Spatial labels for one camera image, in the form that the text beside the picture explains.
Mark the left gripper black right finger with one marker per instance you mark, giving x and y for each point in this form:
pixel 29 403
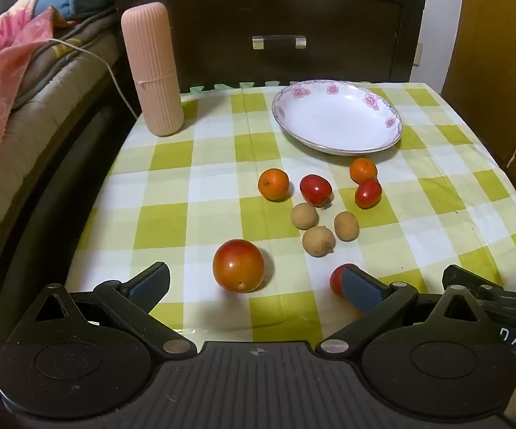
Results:
pixel 382 307

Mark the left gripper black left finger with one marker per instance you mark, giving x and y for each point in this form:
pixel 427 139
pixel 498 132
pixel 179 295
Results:
pixel 129 305

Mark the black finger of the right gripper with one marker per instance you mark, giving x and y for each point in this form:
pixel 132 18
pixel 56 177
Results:
pixel 490 296

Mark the red cherry tomato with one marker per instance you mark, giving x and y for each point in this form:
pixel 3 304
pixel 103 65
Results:
pixel 368 193
pixel 335 279
pixel 316 190

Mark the brown longan fruit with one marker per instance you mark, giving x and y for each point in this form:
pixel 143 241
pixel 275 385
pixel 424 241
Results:
pixel 304 216
pixel 318 241
pixel 346 226

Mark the large red tomato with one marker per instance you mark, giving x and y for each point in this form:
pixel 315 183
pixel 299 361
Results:
pixel 238 266

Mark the small orange tangerine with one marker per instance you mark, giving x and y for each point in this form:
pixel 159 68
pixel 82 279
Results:
pixel 362 169
pixel 273 184

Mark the green white checkered tablecloth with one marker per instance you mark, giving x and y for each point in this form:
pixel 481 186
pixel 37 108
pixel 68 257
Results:
pixel 253 225

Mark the white floral ceramic plate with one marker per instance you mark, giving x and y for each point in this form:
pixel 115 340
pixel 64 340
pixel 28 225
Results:
pixel 337 118

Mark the brown wooden wardrobe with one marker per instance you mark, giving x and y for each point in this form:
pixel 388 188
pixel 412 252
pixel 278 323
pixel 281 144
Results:
pixel 481 80

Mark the green foam puzzle mat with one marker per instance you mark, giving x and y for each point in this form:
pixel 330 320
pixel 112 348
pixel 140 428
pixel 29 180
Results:
pixel 229 86

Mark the pink ribbed cylindrical container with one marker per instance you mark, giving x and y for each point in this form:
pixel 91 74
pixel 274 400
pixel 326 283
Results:
pixel 148 43

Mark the dark wooden cabinet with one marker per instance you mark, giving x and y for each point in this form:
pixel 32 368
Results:
pixel 356 40

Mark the beige wall socket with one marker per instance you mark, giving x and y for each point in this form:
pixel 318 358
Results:
pixel 418 55

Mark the silver cabinet handle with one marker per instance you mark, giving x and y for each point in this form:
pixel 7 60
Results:
pixel 272 42

